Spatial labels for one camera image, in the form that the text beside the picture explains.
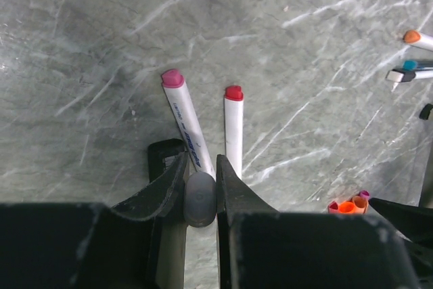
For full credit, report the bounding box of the black capped white marker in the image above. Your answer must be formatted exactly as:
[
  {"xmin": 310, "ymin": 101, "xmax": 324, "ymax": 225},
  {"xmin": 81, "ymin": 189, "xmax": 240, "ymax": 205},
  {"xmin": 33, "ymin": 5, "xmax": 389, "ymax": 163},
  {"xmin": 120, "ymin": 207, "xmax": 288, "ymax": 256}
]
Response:
[{"xmin": 386, "ymin": 69, "xmax": 433, "ymax": 83}]

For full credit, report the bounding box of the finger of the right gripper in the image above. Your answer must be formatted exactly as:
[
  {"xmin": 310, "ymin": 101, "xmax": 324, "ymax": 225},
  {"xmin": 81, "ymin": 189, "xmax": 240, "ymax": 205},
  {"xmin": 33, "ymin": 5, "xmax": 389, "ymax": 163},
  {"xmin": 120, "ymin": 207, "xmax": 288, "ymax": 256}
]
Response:
[{"xmin": 369, "ymin": 198, "xmax": 432, "ymax": 245}]

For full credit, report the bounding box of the red capped white marker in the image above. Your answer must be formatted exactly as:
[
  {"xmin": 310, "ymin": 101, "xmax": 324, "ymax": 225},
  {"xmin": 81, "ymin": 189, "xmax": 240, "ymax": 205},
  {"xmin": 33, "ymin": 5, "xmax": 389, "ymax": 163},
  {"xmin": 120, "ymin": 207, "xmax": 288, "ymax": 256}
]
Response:
[{"xmin": 224, "ymin": 85, "xmax": 244, "ymax": 179}]

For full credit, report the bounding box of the orange capped white marker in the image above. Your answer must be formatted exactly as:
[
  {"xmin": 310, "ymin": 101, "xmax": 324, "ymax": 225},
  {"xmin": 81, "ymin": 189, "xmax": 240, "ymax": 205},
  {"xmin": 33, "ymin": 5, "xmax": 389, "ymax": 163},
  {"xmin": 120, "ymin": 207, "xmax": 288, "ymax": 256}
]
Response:
[{"xmin": 403, "ymin": 30, "xmax": 433, "ymax": 51}]

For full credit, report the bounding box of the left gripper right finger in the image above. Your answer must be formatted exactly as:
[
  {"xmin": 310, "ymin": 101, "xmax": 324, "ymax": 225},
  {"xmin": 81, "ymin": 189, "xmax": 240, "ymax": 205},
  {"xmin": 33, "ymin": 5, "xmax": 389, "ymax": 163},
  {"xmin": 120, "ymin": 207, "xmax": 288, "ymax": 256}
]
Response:
[{"xmin": 216, "ymin": 154, "xmax": 277, "ymax": 225}]

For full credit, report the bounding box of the pink pen cap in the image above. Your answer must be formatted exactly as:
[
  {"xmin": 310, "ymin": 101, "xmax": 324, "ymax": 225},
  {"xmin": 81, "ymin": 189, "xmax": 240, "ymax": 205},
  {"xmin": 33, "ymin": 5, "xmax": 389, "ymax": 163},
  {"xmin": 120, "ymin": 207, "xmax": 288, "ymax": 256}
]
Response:
[{"xmin": 359, "ymin": 190, "xmax": 370, "ymax": 200}]

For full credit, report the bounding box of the dark blue pen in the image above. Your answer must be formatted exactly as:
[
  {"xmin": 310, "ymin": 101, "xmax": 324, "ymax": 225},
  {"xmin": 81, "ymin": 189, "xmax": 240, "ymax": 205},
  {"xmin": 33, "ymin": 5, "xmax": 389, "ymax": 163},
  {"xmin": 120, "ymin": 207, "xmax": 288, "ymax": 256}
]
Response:
[{"xmin": 403, "ymin": 60, "xmax": 433, "ymax": 70}]

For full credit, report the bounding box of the red pen cap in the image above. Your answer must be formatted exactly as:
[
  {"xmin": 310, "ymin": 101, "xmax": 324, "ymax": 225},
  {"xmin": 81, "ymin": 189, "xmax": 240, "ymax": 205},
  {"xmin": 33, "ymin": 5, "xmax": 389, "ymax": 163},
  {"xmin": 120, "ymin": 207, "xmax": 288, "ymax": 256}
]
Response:
[{"xmin": 327, "ymin": 201, "xmax": 339, "ymax": 214}]

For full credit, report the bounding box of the pink capped white marker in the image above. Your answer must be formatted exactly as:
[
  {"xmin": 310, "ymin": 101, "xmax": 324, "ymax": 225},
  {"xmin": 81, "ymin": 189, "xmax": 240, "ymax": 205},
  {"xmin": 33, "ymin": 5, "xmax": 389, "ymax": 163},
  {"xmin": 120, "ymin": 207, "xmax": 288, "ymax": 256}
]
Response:
[{"xmin": 161, "ymin": 69, "xmax": 216, "ymax": 178}]

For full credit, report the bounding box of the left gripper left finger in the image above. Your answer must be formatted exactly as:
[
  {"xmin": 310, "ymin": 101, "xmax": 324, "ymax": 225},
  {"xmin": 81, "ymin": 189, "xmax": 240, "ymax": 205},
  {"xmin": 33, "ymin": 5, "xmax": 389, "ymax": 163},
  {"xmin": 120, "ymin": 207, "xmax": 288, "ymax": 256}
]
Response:
[{"xmin": 112, "ymin": 152, "xmax": 189, "ymax": 221}]

